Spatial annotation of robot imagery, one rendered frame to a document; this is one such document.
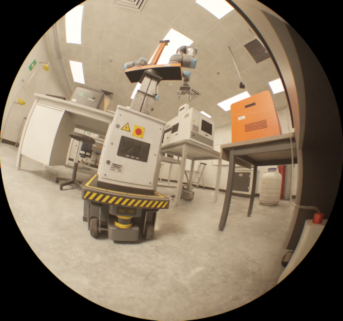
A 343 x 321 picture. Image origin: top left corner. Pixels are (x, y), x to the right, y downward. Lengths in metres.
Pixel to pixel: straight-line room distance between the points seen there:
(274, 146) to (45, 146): 1.98
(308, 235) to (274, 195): 1.99
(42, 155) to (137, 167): 1.18
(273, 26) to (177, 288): 0.61
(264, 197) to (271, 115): 1.76
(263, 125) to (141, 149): 0.85
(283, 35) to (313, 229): 0.49
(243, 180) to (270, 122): 2.74
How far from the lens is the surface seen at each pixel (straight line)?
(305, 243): 0.53
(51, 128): 1.48
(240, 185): 3.56
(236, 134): 1.03
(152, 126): 0.64
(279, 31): 0.17
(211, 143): 1.93
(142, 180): 0.60
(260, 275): 0.65
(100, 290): 0.47
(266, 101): 1.05
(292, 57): 0.19
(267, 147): 0.86
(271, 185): 2.42
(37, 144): 1.55
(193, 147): 1.68
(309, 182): 0.57
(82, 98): 1.52
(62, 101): 1.49
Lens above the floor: 0.41
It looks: 12 degrees up
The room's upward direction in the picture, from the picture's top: 9 degrees clockwise
